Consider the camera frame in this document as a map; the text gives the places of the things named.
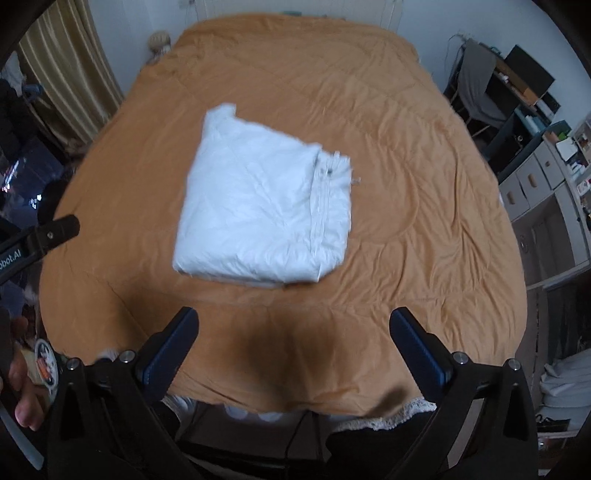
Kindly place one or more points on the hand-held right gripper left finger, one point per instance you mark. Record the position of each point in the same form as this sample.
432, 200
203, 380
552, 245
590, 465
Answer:
171, 353

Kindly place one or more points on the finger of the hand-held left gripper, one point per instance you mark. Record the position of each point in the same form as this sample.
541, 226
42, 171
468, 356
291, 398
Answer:
55, 235

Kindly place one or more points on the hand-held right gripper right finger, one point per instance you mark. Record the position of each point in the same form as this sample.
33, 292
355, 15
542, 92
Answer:
420, 355

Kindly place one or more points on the white puffer jacket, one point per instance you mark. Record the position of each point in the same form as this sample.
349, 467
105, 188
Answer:
254, 198

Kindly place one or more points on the person's left hand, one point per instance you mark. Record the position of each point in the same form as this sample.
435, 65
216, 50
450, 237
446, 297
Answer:
27, 401

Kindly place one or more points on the white lace bed skirt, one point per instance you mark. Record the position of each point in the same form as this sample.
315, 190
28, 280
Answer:
397, 416

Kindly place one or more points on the round printed disc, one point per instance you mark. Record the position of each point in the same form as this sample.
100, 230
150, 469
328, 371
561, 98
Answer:
44, 364

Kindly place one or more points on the orange blanket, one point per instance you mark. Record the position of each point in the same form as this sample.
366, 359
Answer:
415, 230

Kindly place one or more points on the white bedding pile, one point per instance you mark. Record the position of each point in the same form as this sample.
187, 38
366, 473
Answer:
565, 383

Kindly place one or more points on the gold curtain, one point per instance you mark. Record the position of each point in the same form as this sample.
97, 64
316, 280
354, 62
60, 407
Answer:
64, 78

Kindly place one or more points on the grey drawer cabinet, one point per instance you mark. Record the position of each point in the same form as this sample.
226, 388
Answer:
540, 198

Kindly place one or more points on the black desk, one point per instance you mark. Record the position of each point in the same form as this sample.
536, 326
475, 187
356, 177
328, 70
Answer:
508, 129

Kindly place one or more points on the pile of small boxes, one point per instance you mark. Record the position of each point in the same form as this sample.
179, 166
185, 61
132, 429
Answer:
570, 147

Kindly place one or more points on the chair draped with grey cloth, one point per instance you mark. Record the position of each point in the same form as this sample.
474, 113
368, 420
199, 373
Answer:
478, 83

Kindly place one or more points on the black monitor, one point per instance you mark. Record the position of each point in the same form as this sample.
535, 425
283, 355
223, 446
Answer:
528, 69

